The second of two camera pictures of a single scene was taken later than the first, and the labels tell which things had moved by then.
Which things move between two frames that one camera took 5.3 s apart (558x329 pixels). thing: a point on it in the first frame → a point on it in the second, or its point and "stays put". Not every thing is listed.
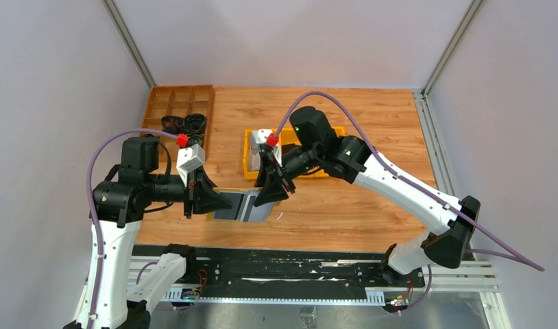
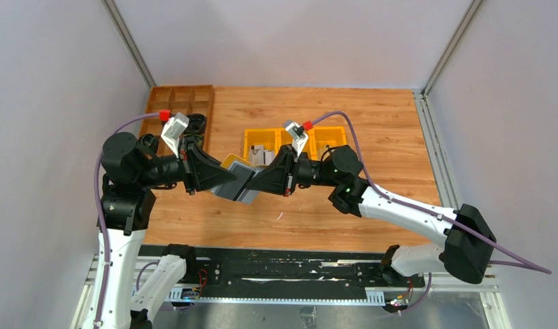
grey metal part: x=243 y=208 → x=236 y=189
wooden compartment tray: x=179 y=101 stays put
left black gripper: x=200 y=191 → x=199 y=170
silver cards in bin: x=255 y=159 stays put
